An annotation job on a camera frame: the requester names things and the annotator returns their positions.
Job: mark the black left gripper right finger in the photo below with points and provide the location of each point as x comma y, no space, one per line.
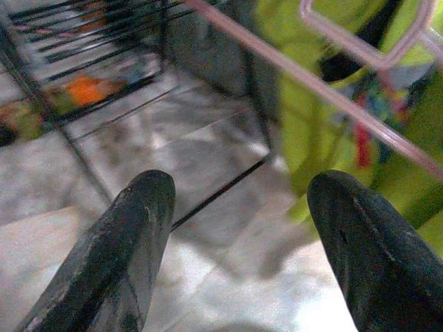
380,259

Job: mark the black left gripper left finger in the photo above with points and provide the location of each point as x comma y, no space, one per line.
114,249

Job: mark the pink plastic clothes hanger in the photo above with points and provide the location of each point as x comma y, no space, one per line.
311,83

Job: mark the lime green garment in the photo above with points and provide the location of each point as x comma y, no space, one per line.
304,138

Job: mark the child in orange shirt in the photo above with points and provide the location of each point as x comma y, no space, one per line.
86,91

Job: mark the black metal drying rack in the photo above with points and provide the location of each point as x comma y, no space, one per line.
162,38

